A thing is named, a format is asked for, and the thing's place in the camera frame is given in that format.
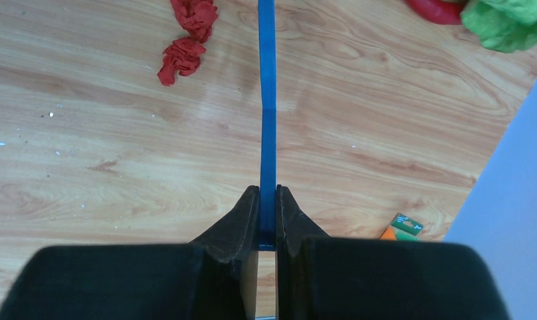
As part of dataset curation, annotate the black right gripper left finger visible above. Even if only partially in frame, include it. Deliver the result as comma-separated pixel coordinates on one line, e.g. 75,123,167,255
0,186,259,319

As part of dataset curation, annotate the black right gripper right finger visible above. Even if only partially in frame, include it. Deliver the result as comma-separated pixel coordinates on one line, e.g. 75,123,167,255
275,186,509,319

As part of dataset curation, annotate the blue hand brush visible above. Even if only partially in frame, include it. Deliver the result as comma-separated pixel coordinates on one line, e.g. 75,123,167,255
258,0,277,251

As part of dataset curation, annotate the orange juice box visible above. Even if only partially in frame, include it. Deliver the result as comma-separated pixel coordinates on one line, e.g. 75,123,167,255
379,213,424,241

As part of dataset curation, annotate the red paper scrap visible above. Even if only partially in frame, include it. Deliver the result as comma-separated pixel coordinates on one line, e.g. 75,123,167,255
157,0,219,86

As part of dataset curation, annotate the red chili pepper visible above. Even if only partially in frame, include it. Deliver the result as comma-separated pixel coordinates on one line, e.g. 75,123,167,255
404,0,467,25

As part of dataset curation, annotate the napa cabbage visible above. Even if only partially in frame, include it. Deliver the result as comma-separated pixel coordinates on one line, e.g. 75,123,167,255
460,0,537,54

